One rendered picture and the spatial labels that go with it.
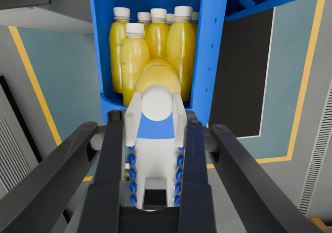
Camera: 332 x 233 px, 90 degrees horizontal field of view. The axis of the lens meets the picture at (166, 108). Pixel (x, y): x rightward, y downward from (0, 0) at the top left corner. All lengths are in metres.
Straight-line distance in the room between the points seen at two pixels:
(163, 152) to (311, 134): 1.92
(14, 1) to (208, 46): 0.51
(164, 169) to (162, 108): 0.61
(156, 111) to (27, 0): 0.50
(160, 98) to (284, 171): 2.40
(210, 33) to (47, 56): 1.61
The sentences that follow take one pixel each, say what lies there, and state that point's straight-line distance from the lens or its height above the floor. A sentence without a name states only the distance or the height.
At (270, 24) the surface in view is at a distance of 1.60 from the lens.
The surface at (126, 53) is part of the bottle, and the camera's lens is 0.39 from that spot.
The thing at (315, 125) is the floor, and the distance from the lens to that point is 2.36.
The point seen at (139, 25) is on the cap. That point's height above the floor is 1.13.
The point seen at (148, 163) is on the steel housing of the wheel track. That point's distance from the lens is 0.78.
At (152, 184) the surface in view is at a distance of 0.80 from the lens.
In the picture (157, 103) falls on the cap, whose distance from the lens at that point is 0.19.
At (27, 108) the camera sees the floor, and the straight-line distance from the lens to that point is 2.08.
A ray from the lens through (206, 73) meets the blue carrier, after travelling 0.34.
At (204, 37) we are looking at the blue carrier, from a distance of 0.32.
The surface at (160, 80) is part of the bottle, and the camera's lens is 0.22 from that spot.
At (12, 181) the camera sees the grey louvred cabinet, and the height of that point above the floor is 0.40.
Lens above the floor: 1.52
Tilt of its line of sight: 68 degrees down
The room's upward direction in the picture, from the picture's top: 176 degrees clockwise
